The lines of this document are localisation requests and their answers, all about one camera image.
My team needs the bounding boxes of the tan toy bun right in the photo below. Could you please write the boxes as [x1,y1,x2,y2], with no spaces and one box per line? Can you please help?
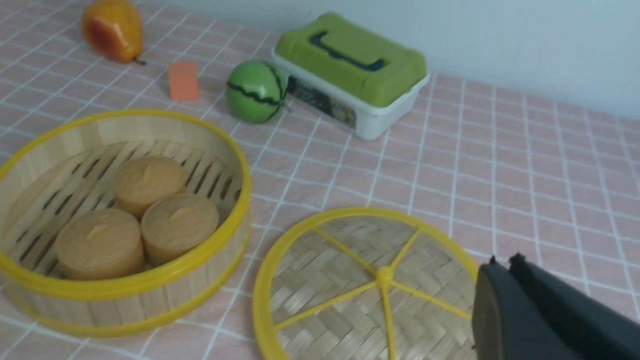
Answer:
[141,193,220,267]

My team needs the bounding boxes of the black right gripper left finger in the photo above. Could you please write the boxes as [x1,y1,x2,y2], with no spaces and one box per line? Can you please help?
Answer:
[471,255,595,360]

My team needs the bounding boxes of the bamboo steamer basket yellow rims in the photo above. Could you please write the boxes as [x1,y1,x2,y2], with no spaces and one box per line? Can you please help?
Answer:
[0,109,252,337]

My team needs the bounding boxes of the orange foam cube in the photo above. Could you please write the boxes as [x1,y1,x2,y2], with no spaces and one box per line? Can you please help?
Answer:
[167,61,200,101]

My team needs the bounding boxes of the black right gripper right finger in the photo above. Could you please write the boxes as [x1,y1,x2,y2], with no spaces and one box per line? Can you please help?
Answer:
[509,253,640,360]

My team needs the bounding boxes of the green toy watermelon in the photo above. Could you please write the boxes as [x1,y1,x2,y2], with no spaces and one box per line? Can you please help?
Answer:
[225,59,288,125]

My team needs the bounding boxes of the orange yellow toy pear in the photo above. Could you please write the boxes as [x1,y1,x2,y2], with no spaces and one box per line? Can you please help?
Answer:
[80,0,146,65]

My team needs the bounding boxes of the tan toy bun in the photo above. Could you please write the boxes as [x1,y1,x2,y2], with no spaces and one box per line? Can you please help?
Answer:
[112,156,188,219]
[141,193,220,267]
[54,208,146,281]

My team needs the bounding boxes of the tan toy bun left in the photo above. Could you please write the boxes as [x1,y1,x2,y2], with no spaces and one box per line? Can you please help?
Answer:
[54,208,146,281]

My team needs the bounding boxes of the tan toy bun rear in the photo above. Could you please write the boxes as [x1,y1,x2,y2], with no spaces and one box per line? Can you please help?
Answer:
[112,156,188,219]

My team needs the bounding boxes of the white box green lid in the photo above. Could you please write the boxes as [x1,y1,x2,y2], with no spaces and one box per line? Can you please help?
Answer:
[271,11,430,141]

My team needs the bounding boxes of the woven bamboo steamer lid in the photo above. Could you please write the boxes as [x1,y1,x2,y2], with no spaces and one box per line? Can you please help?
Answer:
[253,207,478,360]

